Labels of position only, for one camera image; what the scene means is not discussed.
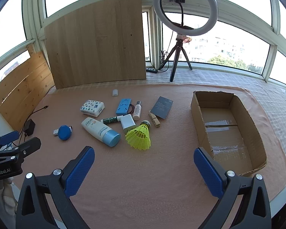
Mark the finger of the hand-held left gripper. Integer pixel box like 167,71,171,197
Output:
0,131,20,151
0,137,42,161

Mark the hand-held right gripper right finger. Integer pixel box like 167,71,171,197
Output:
194,147,272,229

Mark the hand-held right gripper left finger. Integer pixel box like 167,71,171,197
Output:
15,145,96,229

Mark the cardboard box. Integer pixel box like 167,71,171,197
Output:
190,91,267,177

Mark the white sunscreen bottle blue cap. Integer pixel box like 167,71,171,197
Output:
81,117,121,148

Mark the green cream tube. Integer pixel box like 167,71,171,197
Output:
100,115,123,125

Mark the yellow shuttlecock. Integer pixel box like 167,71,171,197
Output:
125,120,151,150

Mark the white charger plug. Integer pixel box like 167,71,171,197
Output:
120,114,136,131

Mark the blue plastic case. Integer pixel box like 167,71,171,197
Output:
116,98,132,115

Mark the small white spray bottle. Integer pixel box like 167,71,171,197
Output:
133,101,143,121

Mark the person's left hand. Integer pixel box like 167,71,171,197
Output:
0,179,16,220

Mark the black power adapter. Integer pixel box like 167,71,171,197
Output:
23,119,36,134

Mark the small patterned wrapper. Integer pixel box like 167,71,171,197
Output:
53,126,73,136

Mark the blue round disc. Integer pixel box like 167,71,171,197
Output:
58,125,72,141

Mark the pine plank board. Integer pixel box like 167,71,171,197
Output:
0,51,56,132

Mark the patterned tissue pack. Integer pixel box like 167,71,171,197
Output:
80,99,105,117

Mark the wooden clothespin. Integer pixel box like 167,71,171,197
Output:
148,110,161,127

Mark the black tripod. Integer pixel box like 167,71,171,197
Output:
162,25,193,82

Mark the large light wooden board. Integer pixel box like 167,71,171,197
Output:
44,0,147,90

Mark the red patterned paper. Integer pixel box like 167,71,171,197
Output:
176,34,192,43

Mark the black adapter cable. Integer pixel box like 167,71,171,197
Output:
19,105,49,134

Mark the black ring light cable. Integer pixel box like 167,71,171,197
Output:
157,50,170,72

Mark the white window frame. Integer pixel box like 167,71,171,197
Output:
0,0,286,93

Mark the white ring light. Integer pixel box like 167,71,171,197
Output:
153,0,218,37

